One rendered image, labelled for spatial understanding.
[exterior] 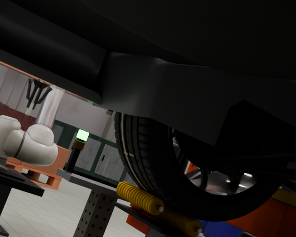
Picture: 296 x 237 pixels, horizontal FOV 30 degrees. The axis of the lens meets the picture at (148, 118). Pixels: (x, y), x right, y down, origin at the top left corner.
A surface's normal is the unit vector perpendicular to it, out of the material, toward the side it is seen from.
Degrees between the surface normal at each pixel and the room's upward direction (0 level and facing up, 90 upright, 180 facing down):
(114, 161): 90
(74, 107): 90
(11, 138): 84
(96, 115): 90
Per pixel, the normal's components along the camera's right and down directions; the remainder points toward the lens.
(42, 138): 0.44, -0.30
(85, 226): -0.79, -0.35
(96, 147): 0.51, 0.13
